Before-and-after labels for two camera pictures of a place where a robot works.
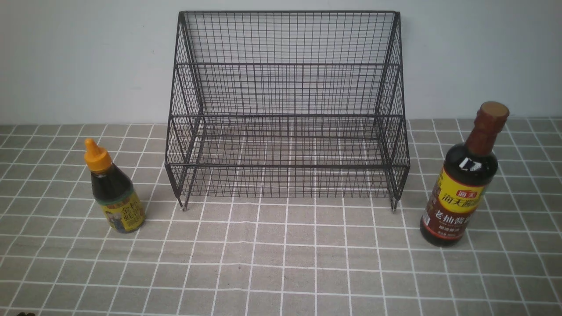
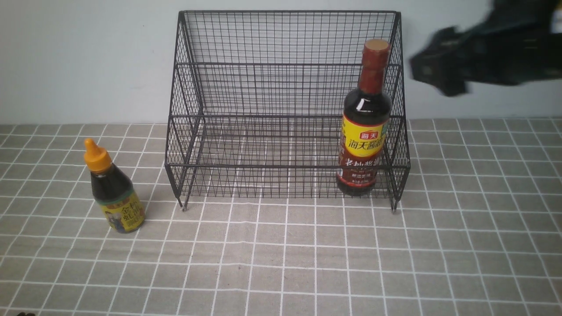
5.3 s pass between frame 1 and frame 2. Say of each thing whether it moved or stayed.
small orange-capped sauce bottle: stayed
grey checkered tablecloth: stayed
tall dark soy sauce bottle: moved
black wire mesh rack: stayed
